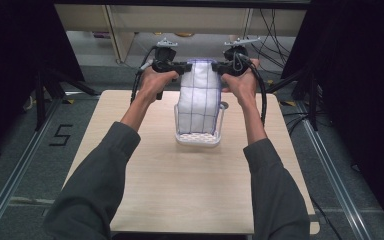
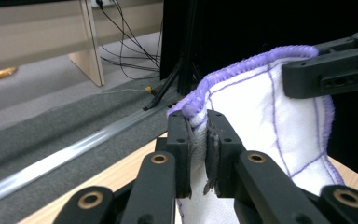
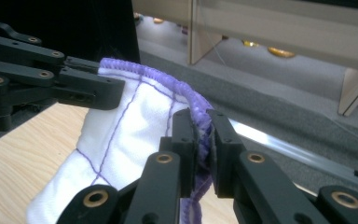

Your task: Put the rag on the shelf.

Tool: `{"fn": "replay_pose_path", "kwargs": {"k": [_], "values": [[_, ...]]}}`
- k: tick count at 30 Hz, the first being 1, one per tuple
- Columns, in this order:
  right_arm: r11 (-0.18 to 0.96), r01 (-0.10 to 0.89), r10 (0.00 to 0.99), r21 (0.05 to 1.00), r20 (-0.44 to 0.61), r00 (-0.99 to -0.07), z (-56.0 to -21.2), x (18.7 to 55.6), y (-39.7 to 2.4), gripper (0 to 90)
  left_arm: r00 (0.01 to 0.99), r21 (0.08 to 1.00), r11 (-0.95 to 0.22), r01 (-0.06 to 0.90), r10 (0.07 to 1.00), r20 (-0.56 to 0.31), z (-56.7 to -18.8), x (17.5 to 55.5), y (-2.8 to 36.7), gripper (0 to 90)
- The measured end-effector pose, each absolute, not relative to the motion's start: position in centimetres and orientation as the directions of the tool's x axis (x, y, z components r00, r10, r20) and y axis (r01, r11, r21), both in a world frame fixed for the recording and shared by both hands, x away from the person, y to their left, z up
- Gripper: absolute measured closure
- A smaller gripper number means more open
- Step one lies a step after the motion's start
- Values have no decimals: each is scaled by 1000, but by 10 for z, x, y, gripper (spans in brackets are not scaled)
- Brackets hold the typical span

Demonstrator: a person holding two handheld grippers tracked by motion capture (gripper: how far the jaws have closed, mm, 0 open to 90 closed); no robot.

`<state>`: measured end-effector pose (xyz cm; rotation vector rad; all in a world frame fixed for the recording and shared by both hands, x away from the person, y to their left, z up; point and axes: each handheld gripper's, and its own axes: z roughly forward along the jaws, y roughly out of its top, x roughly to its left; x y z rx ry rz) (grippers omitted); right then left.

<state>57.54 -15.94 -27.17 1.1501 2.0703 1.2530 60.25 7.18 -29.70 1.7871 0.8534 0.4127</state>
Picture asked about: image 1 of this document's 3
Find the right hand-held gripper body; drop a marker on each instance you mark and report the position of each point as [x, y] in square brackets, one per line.
[236, 56]

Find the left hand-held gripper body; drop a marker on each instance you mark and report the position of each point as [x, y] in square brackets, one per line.
[163, 56]

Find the white checked cloth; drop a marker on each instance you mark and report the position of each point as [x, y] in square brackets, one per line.
[200, 96]

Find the person's right hand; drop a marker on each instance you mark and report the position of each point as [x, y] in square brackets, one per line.
[241, 86]

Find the person's left hand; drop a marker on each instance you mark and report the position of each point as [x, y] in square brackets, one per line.
[155, 85]

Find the yellow object under desk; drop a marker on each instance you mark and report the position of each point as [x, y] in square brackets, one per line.
[184, 34]

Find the grey round table grommet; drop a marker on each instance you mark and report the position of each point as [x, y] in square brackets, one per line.
[225, 105]

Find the beige desk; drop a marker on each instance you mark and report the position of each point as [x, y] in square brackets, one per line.
[130, 18]

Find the black metal stand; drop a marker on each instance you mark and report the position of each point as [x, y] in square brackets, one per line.
[40, 100]
[313, 100]

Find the black tape floor mark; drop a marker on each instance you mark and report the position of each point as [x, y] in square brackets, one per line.
[61, 135]

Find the black curtain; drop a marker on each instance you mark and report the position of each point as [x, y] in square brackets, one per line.
[10, 60]
[363, 83]

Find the grey tape strip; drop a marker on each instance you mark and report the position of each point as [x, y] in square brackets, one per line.
[314, 218]

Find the aluminium floor rail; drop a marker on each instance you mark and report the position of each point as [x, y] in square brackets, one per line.
[333, 180]
[16, 173]

